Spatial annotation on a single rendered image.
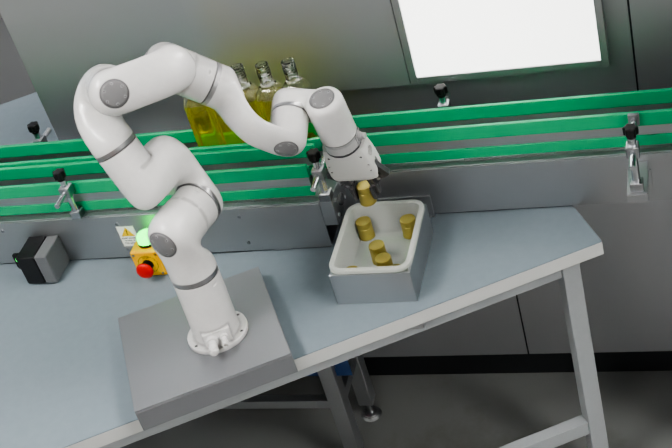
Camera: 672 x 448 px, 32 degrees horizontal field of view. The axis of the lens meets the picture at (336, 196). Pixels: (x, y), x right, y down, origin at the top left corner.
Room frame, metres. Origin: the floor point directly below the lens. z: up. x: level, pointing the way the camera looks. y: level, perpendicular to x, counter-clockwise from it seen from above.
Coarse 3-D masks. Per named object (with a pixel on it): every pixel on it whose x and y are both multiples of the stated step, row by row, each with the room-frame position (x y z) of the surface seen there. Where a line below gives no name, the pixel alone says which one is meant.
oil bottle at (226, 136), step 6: (210, 108) 2.28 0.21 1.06; (210, 114) 2.28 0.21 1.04; (216, 114) 2.27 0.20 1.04; (216, 120) 2.28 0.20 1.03; (222, 120) 2.27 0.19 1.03; (216, 126) 2.28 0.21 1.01; (222, 126) 2.27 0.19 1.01; (222, 132) 2.27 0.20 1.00; (228, 132) 2.27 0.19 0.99; (222, 138) 2.28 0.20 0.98; (228, 138) 2.27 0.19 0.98; (234, 138) 2.27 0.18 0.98; (222, 144) 2.28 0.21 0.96
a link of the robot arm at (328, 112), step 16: (288, 96) 1.98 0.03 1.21; (304, 96) 1.97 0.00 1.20; (320, 96) 1.94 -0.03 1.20; (336, 96) 1.93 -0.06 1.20; (320, 112) 1.91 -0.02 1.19; (336, 112) 1.91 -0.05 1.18; (320, 128) 1.92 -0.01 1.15; (336, 128) 1.92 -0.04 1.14; (352, 128) 1.94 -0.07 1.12; (336, 144) 1.93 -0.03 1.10
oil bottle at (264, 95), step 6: (276, 84) 2.24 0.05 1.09; (282, 84) 2.26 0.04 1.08; (258, 90) 2.24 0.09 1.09; (264, 90) 2.23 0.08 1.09; (270, 90) 2.23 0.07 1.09; (276, 90) 2.23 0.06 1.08; (258, 96) 2.24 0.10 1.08; (264, 96) 2.23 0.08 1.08; (270, 96) 2.22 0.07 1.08; (258, 102) 2.24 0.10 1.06; (264, 102) 2.23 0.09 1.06; (270, 102) 2.23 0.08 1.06; (264, 108) 2.23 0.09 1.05; (270, 108) 2.23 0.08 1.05; (264, 114) 2.23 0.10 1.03
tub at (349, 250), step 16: (352, 208) 2.07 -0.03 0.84; (368, 208) 2.07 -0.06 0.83; (384, 208) 2.05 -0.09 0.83; (400, 208) 2.04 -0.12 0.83; (416, 208) 2.02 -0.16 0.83; (352, 224) 2.05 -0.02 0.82; (384, 224) 2.05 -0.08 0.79; (416, 224) 1.95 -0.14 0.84; (352, 240) 2.02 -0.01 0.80; (384, 240) 2.02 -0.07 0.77; (400, 240) 2.01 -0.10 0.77; (416, 240) 1.91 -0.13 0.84; (336, 256) 1.93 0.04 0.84; (352, 256) 1.99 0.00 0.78; (368, 256) 1.99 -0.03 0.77; (400, 256) 1.96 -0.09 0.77; (336, 272) 1.88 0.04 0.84; (352, 272) 1.87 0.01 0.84; (368, 272) 1.86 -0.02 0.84; (384, 272) 1.84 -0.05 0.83
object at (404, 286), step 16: (432, 208) 2.08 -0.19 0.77; (416, 256) 1.89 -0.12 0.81; (400, 272) 1.83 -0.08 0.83; (416, 272) 1.86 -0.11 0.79; (336, 288) 1.89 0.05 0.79; (352, 288) 1.87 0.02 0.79; (368, 288) 1.86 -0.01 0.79; (384, 288) 1.85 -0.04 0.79; (400, 288) 1.84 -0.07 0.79; (416, 288) 1.84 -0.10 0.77
